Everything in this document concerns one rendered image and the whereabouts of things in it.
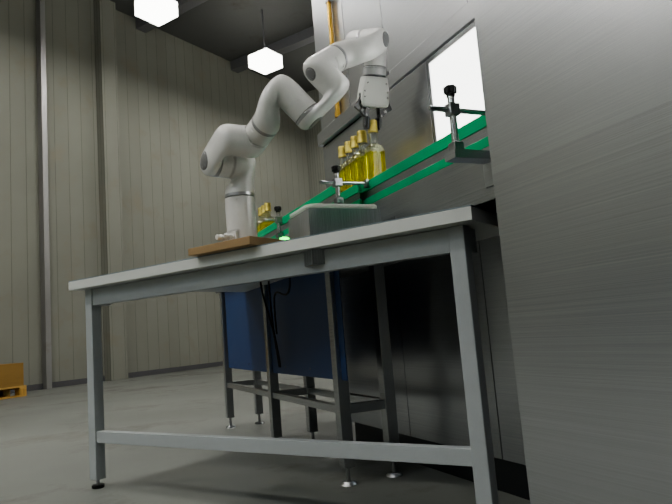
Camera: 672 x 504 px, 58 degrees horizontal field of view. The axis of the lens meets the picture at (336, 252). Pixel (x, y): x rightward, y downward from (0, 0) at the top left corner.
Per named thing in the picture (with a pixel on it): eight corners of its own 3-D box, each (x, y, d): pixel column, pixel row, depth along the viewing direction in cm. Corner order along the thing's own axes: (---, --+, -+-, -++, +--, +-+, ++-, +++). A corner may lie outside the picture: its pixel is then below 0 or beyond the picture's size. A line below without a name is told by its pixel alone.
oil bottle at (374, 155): (389, 206, 198) (384, 142, 200) (374, 205, 196) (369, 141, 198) (381, 209, 203) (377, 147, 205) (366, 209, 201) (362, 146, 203)
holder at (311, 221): (398, 235, 175) (396, 208, 176) (310, 236, 164) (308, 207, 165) (372, 244, 190) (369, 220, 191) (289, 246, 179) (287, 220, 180)
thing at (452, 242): (497, 544, 132) (463, 224, 142) (88, 488, 216) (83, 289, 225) (511, 530, 140) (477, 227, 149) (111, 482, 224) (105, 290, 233)
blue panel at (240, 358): (395, 375, 199) (383, 247, 204) (346, 380, 192) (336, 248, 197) (259, 364, 343) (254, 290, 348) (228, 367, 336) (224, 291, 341)
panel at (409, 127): (540, 116, 151) (523, -11, 155) (530, 115, 150) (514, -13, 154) (375, 198, 232) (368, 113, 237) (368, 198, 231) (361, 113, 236)
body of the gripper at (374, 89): (383, 76, 205) (381, 109, 207) (356, 73, 202) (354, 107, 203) (393, 73, 199) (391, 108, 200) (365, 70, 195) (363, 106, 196)
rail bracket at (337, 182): (371, 203, 194) (368, 165, 196) (323, 203, 187) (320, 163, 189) (367, 205, 197) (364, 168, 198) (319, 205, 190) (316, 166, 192)
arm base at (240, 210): (233, 241, 178) (230, 190, 180) (206, 248, 186) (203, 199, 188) (271, 244, 190) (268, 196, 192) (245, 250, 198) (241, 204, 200)
